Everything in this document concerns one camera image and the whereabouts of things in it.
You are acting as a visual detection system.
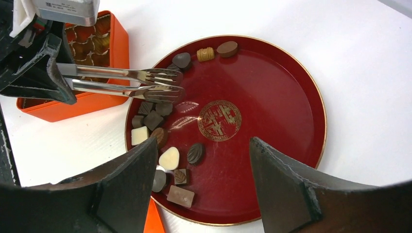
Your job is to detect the white heart chocolate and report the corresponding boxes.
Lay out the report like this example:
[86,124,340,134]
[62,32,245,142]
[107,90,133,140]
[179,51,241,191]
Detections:
[158,147,180,170]

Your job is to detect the orange box lid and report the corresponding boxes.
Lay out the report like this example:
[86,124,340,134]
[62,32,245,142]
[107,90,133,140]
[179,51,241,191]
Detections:
[143,199,165,233]

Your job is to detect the metal serving tongs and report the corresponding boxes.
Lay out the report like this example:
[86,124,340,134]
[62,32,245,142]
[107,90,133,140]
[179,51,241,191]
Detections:
[57,63,185,103]

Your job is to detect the red round tray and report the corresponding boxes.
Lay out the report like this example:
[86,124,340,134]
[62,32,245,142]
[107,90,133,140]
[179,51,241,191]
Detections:
[124,34,328,227]

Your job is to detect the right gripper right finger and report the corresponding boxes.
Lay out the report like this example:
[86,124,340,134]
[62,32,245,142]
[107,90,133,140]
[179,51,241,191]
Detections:
[249,137,412,233]

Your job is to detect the brown oval chocolate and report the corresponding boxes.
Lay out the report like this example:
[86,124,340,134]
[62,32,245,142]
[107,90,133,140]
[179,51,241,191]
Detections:
[216,41,238,58]

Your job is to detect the caramel ridged chocolate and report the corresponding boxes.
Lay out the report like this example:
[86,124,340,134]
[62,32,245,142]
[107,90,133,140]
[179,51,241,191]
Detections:
[196,47,215,62]

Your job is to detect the white square chocolate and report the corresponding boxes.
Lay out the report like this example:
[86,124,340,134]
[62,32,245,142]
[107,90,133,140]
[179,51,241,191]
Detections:
[131,126,149,146]

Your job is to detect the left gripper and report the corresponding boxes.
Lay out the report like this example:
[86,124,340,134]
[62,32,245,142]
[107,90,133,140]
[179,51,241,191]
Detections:
[0,0,77,105]

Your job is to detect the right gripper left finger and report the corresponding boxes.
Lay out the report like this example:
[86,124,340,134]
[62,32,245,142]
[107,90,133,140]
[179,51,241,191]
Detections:
[0,138,157,233]

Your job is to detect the orange chocolate box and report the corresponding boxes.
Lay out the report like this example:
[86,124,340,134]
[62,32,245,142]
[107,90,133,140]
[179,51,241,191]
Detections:
[16,10,130,122]

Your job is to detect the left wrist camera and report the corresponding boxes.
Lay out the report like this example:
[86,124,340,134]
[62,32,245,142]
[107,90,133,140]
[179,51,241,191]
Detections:
[9,0,100,38]

